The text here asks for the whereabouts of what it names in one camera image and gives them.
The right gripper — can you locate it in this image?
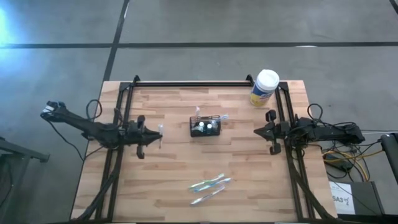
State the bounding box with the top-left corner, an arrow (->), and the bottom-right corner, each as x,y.
253,109 -> 292,156

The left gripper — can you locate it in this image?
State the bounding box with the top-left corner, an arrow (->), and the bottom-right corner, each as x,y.
124,114 -> 163,160

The blue handled toothbrush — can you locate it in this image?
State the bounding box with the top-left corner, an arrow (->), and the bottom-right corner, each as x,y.
212,113 -> 229,126
193,177 -> 232,192

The green handled toothbrush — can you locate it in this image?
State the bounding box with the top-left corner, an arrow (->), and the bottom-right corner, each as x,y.
188,173 -> 225,191

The Lysol wipes canister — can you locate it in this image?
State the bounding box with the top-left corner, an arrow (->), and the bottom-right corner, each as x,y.
249,68 -> 280,108

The black power brick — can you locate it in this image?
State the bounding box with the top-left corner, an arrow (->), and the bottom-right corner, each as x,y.
323,154 -> 352,171

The white paper label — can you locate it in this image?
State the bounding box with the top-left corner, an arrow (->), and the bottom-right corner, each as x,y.
328,181 -> 356,215

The black equipment box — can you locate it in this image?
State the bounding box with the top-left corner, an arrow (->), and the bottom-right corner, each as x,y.
328,181 -> 386,216

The black equipment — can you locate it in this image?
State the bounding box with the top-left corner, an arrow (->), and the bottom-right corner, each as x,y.
380,133 -> 398,185

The grey metal stand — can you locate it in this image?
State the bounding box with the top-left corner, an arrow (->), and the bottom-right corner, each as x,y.
0,136 -> 50,224

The black wire caddy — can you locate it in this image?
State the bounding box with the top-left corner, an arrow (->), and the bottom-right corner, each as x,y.
189,114 -> 222,138

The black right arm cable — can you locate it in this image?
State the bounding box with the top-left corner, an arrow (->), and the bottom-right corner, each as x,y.
306,103 -> 358,131

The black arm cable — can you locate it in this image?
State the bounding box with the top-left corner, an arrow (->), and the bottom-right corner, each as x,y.
306,103 -> 358,131
46,98 -> 103,162

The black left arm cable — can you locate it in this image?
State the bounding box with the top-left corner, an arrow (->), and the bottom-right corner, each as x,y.
46,98 -> 103,162

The black aluminium table frame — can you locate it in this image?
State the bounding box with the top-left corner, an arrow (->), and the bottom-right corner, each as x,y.
70,73 -> 340,224

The purple handled wrapped toothbrush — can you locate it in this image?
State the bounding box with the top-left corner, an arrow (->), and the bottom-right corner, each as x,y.
190,185 -> 226,206

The yellow floor cable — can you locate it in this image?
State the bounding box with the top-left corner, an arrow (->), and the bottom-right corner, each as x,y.
322,149 -> 384,182

